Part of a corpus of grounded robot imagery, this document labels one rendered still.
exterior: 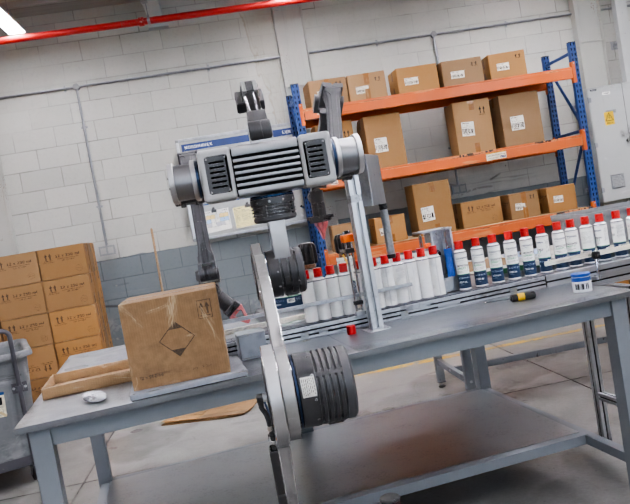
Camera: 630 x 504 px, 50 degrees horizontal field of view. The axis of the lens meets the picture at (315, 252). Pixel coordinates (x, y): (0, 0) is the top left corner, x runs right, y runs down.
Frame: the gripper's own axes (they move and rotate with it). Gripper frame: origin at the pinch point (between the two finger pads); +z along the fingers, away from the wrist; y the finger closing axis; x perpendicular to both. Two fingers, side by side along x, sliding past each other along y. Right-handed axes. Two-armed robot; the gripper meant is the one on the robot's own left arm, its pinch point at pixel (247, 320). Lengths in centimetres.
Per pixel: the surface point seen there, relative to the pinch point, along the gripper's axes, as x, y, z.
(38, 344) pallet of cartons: 120, 315, -66
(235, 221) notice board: -65, 433, -1
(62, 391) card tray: 57, -14, -36
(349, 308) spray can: -28.0, -2.8, 27.7
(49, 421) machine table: 58, -47, -35
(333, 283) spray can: -31.6, -1.5, 16.9
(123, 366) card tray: 43, 12, -24
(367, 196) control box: -63, -17, 3
